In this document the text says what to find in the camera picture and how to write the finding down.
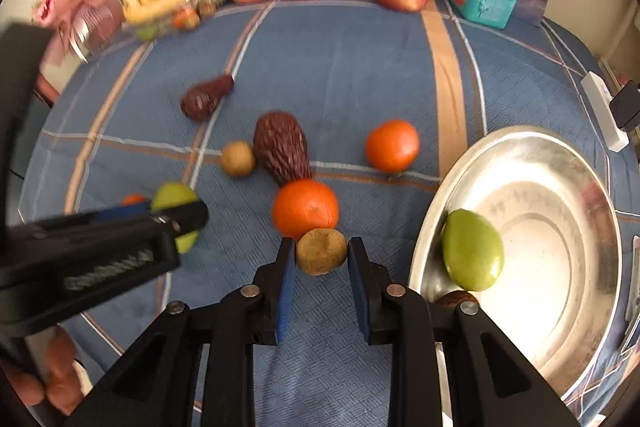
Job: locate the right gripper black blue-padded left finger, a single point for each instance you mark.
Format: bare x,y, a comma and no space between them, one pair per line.
153,382

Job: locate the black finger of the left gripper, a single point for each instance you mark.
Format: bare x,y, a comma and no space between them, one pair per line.
115,228

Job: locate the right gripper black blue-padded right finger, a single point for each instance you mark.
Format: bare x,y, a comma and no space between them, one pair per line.
490,383

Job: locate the green jujube fruit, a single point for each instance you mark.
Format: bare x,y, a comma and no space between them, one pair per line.
472,249

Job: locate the brown longan fruit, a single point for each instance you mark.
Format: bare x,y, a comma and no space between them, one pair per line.
320,251

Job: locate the large orange tangerine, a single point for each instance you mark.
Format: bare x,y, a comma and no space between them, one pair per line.
304,205

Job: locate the person's hand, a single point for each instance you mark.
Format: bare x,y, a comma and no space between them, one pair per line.
62,386

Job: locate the round steel bowl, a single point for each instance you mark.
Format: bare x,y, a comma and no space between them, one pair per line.
558,291

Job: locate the small brown longan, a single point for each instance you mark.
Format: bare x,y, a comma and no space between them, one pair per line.
237,159

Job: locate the small dried red date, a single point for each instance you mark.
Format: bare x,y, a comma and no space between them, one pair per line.
201,101

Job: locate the large dried red date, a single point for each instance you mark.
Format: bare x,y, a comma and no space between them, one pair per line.
281,148

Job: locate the blue plaid tablecloth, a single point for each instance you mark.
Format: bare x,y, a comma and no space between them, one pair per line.
341,68

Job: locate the small orange tangerine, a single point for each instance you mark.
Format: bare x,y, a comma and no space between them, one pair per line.
393,146

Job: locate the white power strip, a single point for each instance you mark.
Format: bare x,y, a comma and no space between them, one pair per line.
600,98

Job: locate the black power adapter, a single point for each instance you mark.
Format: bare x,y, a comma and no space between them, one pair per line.
625,107

